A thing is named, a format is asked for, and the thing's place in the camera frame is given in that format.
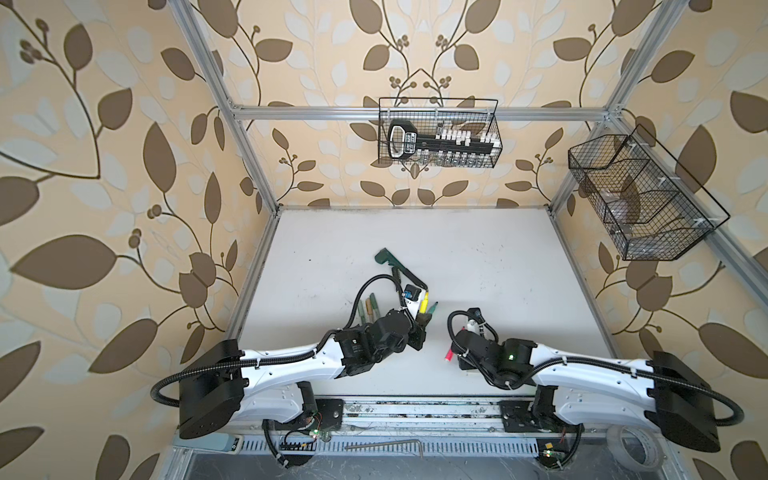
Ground light green pen cap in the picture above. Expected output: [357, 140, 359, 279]
[357, 300, 367, 325]

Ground yellow highlighter pen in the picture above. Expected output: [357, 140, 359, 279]
[419, 290, 429, 314]

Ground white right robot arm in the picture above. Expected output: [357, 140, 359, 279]
[452, 330, 721, 453]

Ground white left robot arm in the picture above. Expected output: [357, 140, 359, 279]
[178, 309, 432, 440]

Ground green pipe wrench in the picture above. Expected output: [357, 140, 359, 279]
[374, 248, 428, 290]

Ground metal hex key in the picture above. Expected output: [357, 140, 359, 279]
[343, 439, 425, 458]

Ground black socket set holder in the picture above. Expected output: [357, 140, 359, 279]
[384, 119, 503, 161]

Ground clear tape roll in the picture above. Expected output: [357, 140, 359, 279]
[605, 425, 665, 473]

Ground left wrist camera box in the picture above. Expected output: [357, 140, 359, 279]
[403, 284, 424, 319]

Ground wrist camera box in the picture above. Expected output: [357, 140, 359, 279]
[403, 284, 424, 319]
[465, 307, 485, 338]

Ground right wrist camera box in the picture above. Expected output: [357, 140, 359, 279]
[465, 307, 485, 338]

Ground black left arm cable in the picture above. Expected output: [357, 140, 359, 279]
[149, 274, 409, 409]

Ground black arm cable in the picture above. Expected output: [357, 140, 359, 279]
[149, 274, 409, 409]
[446, 308, 745, 427]

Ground black wire basket centre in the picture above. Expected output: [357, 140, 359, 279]
[377, 96, 503, 169]

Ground black wire basket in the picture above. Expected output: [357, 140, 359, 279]
[568, 124, 731, 261]
[377, 96, 503, 169]

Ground black wire basket right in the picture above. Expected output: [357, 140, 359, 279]
[568, 124, 731, 261]

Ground aluminium frame rail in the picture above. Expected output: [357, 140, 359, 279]
[167, 0, 768, 289]

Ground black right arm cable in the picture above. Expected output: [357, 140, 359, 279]
[446, 308, 745, 427]

